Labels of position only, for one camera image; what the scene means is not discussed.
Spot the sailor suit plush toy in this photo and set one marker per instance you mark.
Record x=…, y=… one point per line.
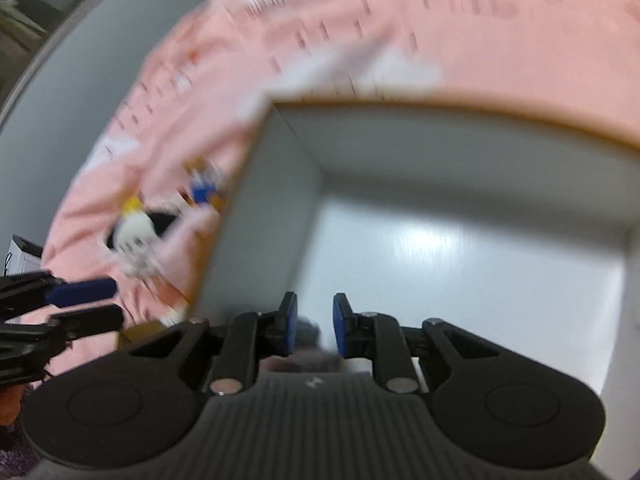
x=202, y=187

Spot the pink cloud print blanket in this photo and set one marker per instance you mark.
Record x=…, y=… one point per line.
x=350, y=35

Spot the white plush toy black hat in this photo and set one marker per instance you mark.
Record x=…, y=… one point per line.
x=135, y=235

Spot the white cardboard box brown rim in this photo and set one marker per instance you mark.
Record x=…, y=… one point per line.
x=450, y=260

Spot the small white box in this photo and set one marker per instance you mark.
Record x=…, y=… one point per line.
x=25, y=255

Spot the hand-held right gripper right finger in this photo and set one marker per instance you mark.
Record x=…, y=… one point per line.
x=342, y=327

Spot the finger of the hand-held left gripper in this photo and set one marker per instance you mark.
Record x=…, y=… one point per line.
x=95, y=320
x=82, y=292

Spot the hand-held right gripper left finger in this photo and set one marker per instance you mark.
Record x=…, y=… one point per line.
x=289, y=325

